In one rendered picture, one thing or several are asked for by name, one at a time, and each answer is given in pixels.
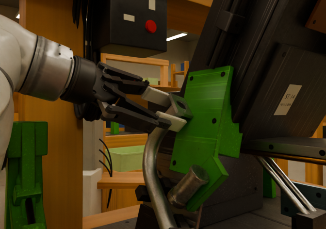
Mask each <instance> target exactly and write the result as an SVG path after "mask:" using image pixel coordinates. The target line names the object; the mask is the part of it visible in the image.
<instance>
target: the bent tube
mask: <svg viewBox="0 0 326 229"><path fill-rule="evenodd" d="M168 96H169V99H170V101H171V103H172V105H171V106H170V107H169V109H168V110H167V111H166V112H165V114H168V115H172V116H175V117H178V118H180V117H181V116H184V117H187V118H190V119H192V118H193V115H192V113H191V110H190V108H189V106H188V104H187V102H186V100H185V99H184V98H182V97H179V96H177V95H174V94H171V93H170V94H169V95H168ZM168 131H169V130H165V129H162V128H158V127H156V128H155V129H154V131H153V132H152V133H151V134H149V136H148V139H147V142H146V145H145V149H144V153H143V162H142V169H143V177H144V182H145V185H146V188H147V191H148V194H149V197H150V200H151V203H152V207H153V210H154V212H155V215H156V218H157V221H158V224H159V227H160V229H169V228H177V224H176V222H175V219H174V217H173V214H172V211H171V209H170V206H169V204H168V201H167V198H166V196H165V193H164V190H163V187H162V185H161V182H160V180H159V177H158V173H157V155H158V150H159V147H160V144H161V142H162V140H163V138H164V136H165V135H166V134H167V132H168Z"/></svg>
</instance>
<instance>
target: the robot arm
mask: <svg viewBox="0 0 326 229"><path fill-rule="evenodd" d="M134 80H135V81H134ZM142 80H143V78H142V77H140V76H137V75H134V74H131V73H128V72H126V71H123V70H120V69H117V68H114V67H111V66H109V65H107V64H105V63H103V62H99V63H98V64H97V66H96V64H95V63H94V62H92V61H90V60H87V59H85V58H82V57H80V56H77V55H75V56H73V51H72V49H71V48H69V47H66V46H64V45H61V44H58V43H56V42H53V41H51V40H48V39H46V38H45V37H43V36H38V35H36V34H34V33H32V32H30V31H28V30H26V29H25V28H23V27H22V26H21V25H19V24H18V23H17V22H15V21H13V20H11V19H9V18H7V17H5V16H3V15H0V172H1V169H2V165H3V161H4V158H5V154H6V150H7V148H8V145H9V142H10V138H11V133H12V127H13V121H14V101H13V94H14V92H18V93H21V94H23V95H29V96H32V97H36V98H40V99H44V100H48V101H56V100H57V99H58V98H60V99H61V100H64V101H68V102H71V103H75V104H78V105H81V104H84V103H87V102H90V103H92V104H94V105H95V106H97V107H100V109H101V111H102V114H101V116H100V119H101V120H103V121H111V122H116V123H119V124H122V125H124V126H127V127H130V128H133V129H136V130H139V131H143V132H146V133H148V134H151V133H152V132H153V131H154V129H155V128H156V127H158V128H162V129H165V130H172V131H176V132H179V131H180V130H181V129H182V127H183V126H184V125H185V124H186V123H187V121H186V120H184V119H181V118H178V117H175V116H172V115H169V114H165V113H162V112H159V111H157V112H156V113H154V112H152V111H150V110H148V109H147V108H145V107H143V106H141V105H139V104H138V103H136V102H134V101H132V100H130V99H129V98H127V96H126V94H132V95H141V98H142V99H144V100H147V101H150V102H153V103H156V104H159V105H161V106H164V107H167V108H168V107H169V106H170V105H171V101H170V99H169V96H168V95H169V94H168V93H166V92H163V91H160V90H158V89H155V88H152V87H150V86H148V85H149V84H150V82H149V81H148V80H145V81H144V82H142ZM118 98H120V99H119V100H118ZM117 100H118V102H117V103H116V101H117ZM115 103H116V104H115Z"/></svg>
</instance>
